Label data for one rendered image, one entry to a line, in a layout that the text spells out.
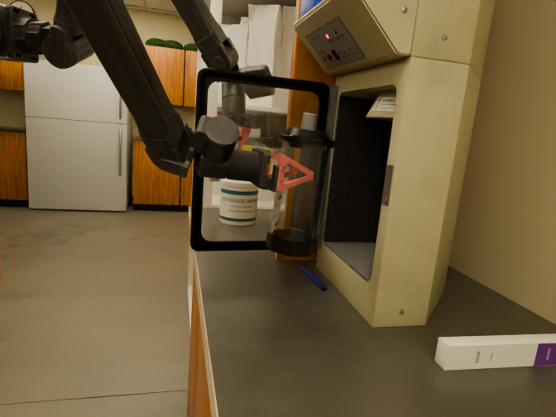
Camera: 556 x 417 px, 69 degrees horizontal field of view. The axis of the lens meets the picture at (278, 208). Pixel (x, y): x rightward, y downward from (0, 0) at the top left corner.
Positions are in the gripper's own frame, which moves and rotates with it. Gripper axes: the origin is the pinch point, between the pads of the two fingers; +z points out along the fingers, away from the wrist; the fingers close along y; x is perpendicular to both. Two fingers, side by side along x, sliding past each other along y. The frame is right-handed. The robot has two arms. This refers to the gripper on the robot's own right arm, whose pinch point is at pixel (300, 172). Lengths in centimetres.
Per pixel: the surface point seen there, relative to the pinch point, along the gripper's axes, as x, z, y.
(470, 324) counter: 24.2, 33.5, -15.7
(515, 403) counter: 24.8, 22.6, -36.7
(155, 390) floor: 121, -18, 104
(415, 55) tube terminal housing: -21.8, 11.1, -14.5
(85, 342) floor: 123, -57, 154
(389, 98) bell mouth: -16.2, 14.2, -3.5
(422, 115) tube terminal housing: -13.0, 14.3, -14.7
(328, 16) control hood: -28.6, 0.4, -1.0
